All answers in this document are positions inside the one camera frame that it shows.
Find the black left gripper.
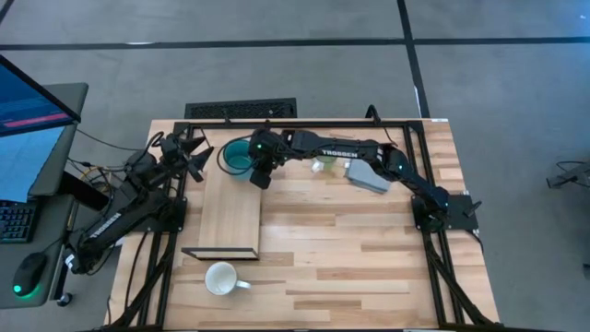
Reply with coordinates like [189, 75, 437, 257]
[156, 136, 216, 183]

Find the large teal mug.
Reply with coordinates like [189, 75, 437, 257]
[222, 139, 255, 182]

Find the green ribbed mug white handle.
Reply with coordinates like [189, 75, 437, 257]
[311, 154, 340, 175]

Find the small white mug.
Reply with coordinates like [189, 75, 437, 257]
[204, 261, 253, 297]

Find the black floor vent grate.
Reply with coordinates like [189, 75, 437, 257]
[183, 97, 299, 120]

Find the grey folded cloth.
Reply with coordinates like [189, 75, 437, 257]
[345, 159, 393, 196]

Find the grey side desk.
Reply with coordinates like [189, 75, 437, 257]
[0, 82, 89, 310]

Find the desk monitor blue screen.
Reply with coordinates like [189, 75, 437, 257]
[0, 53, 83, 204]

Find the black backlit keyboard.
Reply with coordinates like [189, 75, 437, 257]
[0, 200, 39, 244]

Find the black computer mouse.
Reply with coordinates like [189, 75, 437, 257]
[12, 252, 49, 298]

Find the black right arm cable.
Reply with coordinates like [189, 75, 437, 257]
[215, 133, 259, 177]

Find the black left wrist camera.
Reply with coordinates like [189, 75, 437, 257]
[159, 133, 182, 161]

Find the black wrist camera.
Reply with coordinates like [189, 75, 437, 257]
[159, 133, 182, 161]
[249, 166, 275, 191]

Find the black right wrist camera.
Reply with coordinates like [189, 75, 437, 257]
[249, 166, 275, 191]

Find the black aluminium table frame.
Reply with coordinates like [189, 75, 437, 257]
[108, 118, 506, 332]

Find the wooden shelf black metal frame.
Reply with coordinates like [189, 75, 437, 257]
[181, 145, 263, 261]

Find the black arched cable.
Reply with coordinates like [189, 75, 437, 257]
[365, 104, 383, 126]

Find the black floor cable bundle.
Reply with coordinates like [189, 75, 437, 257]
[546, 160, 590, 190]

